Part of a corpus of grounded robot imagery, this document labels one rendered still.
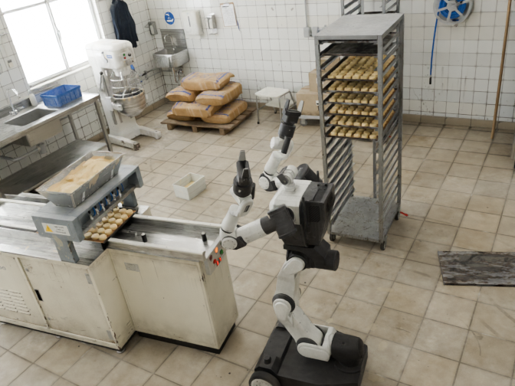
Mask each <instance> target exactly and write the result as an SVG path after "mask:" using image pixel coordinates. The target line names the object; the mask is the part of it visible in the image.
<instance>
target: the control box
mask: <svg viewBox="0 0 515 386"><path fill-rule="evenodd" d="M216 247H217V248H218V251H217V253H216V252H215V249H216ZM221 250H223V254H220V251H221ZM225 254H226V249H225V248H223V246H222V245H221V239H220V235H219V236H218V237H217V239H216V240H215V242H214V243H213V244H212V245H211V246H210V248H209V249H208V251H207V252H206V253H205V257H206V260H205V261H204V265H205V270H206V274H207V275H210V276H211V275H212V273H213V272H214V270H215V268H216V267H217V266H218V264H220V261H221V260H222V258H223V257H224V256H225ZM211 255H212V260H210V256H211ZM219 258H221V259H220V260H219ZM214 259H216V260H217V262H218V263H217V262H216V263H213V261H214Z"/></svg>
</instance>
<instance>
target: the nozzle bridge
mask: <svg viewBox="0 0 515 386"><path fill-rule="evenodd" d="M121 183H122V185H123V187H122V185H121ZM143 186H144V184H143V179H142V176H141V173H140V170H139V166H138V165H120V169H119V171H118V174H116V175H115V176H114V177H113V178H111V179H110V180H109V181H108V182H107V183H106V184H104V185H103V186H102V187H100V188H99V189H98V190H96V191H95V192H94V193H93V194H92V195H91V196H90V197H88V198H87V199H86V200H84V201H83V202H82V203H80V204H79V205H78V206H77V207H76V208H69V207H61V206H56V205H54V204H53V203H52V202H48V203H47V204H46V205H45V206H43V207H42V208H40V209H39V210H38V211H36V212H35V213H33V215H32V216H31V218H32V220H33V222H34V225H35V227H36V229H37V231H38V234H39V236H40V237H48V238H52V239H53V242H54V245H55V247H56V249H57V252H58V254H59V257H60V259H61V261H64V262H68V263H77V262H78V261H79V260H80V259H79V257H78V255H77V251H76V249H75V247H74V243H73V241H74V242H79V243H80V242H81V241H82V240H83V239H84V238H85V236H84V234H86V233H87V232H88V231H89V230H90V229H91V228H92V227H93V226H94V225H95V224H96V223H97V222H98V221H100V220H101V219H102V218H103V217H104V216H105V215H107V214H108V213H109V212H110V211H111V210H112V209H114V208H115V207H116V206H117V205H118V204H119V203H120V202H121V201H122V200H123V204H122V206H126V207H133V208H135V207H136V206H137V205H138V203H137V200H136V196H135V192H134V190H135V189H136V188H141V187H143ZM116 187H119V189H120V190H121V191H122V190H123V191H122V192H121V196H119V195H118V196H117V197H116V200H115V201H114V200H112V197H111V194H110V193H111V192H112V191H113V193H114V194H115V195H117V191H116ZM106 196H108V198H109V199H110V200H112V201H111V202H110V205H107V206H105V210H102V208H101V211H99V213H100V214H99V215H96V214H95V216H93V220H92V221H91V220H90V217H89V215H88V214H89V213H88V211H90V213H92V215H94V210H93V208H94V206H95V205H96V206H97V208H98V210H100V205H99V202H100V201H102V202H103V204H104V205H106V204H107V203H106V200H105V197H106Z"/></svg>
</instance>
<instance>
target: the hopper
mask: <svg viewBox="0 0 515 386"><path fill-rule="evenodd" d="M123 155H124V152H103V151H90V152H88V153H87V154H86V155H84V156H83V157H81V158H80V159H78V160H77V161H76V162H74V163H73V164H71V165H69V166H68V167H67V168H66V169H64V170H63V171H61V172H60V173H58V174H57V175H55V176H54V177H53V178H51V179H50V180H48V181H47V182H45V183H44V184H43V185H41V186H40V187H38V188H36V189H35V191H37V192H39V193H40V194H41V195H43V196H44V197H45V198H46V199H48V200H49V201H50V202H52V203H53V204H54V205H56V206H61V207H69V208H76V207H77V206H78V205H79V204H80V203H82V202H83V201H84V200H86V199H87V198H88V197H90V196H91V195H92V194H93V193H94V192H95V191H96V190H98V189H99V188H100V187H102V186H103V185H104V184H106V183H107V182H108V181H109V180H110V179H111V178H113V177H114V176H115V175H116V174H118V171H119V169H120V164H121V162H122V159H123ZM97 157H98V158H104V159H108V160H111V159H112V160H114V159H115V160H114V161H112V162H111V163H110V164H109V165H107V166H106V167H105V168H103V169H102V170H101V171H99V172H98V173H97V174H96V175H94V176H93V177H92V178H90V179H89V180H88V181H86V182H85V183H83V184H82V185H81V186H80V187H79V188H77V189H76V190H75V191H73V192H72V193H64V192H56V191H50V190H51V189H53V188H55V187H56V186H57V185H58V184H59V183H60V182H62V181H63V180H64V179H65V178H66V177H67V176H68V175H72V174H74V173H75V172H76V171H77V170H78V169H79V168H81V167H82V166H83V164H85V162H86V161H88V160H89V159H92V158H97ZM69 173H70V174H69Z"/></svg>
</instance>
